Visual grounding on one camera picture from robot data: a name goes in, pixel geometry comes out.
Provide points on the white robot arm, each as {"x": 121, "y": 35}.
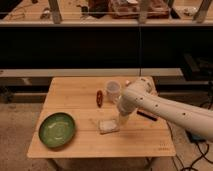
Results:
{"x": 138, "y": 95}

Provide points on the brown tray on shelf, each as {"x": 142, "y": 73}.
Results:
{"x": 131, "y": 8}

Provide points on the red brown oblong object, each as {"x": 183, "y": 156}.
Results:
{"x": 99, "y": 98}

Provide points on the green ceramic bowl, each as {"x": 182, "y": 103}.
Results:
{"x": 57, "y": 130}

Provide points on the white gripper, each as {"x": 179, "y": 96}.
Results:
{"x": 122, "y": 119}

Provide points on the white sponge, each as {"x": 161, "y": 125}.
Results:
{"x": 108, "y": 126}

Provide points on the black marker pen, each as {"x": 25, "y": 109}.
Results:
{"x": 146, "y": 116}

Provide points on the light wooden table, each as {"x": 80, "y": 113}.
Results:
{"x": 139, "y": 137}

